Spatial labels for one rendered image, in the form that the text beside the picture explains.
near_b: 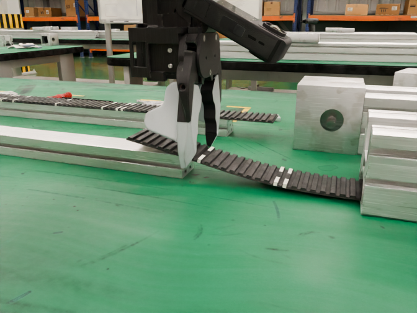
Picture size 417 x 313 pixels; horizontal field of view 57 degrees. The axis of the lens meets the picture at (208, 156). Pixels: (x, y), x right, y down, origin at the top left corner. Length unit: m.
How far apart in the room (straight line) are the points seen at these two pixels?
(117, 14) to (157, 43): 3.37
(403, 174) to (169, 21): 0.28
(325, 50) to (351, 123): 1.45
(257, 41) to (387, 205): 0.20
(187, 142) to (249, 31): 0.13
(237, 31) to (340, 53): 1.63
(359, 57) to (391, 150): 1.63
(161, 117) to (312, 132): 0.24
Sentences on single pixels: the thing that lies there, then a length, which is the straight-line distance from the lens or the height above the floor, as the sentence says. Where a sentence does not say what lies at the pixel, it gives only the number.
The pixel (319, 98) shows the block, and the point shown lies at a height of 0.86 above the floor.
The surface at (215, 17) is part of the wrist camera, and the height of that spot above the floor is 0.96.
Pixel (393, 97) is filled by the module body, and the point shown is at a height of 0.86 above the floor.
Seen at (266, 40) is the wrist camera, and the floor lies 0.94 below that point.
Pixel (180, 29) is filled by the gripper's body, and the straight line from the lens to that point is 0.41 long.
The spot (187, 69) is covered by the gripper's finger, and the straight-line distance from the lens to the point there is 0.40.
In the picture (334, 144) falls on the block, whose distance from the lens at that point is 0.58.
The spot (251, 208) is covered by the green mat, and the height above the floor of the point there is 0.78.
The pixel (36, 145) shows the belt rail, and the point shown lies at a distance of 0.57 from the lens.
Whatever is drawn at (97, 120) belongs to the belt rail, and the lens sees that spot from 0.74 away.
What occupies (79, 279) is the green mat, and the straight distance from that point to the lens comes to 0.31.
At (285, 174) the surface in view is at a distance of 0.46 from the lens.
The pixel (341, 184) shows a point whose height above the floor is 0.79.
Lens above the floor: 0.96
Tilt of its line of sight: 19 degrees down
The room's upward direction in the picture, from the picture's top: straight up
